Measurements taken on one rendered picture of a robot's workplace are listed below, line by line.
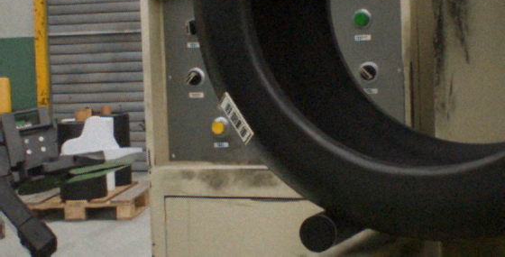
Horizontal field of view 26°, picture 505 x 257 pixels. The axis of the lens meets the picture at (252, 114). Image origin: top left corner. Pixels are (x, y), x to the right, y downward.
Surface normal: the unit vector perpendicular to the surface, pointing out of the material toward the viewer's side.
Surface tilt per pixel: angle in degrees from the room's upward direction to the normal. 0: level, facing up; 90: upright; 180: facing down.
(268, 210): 90
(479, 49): 90
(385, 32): 90
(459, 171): 100
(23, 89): 90
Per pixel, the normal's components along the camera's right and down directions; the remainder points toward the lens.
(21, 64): -0.23, 0.06
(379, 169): -0.41, 0.24
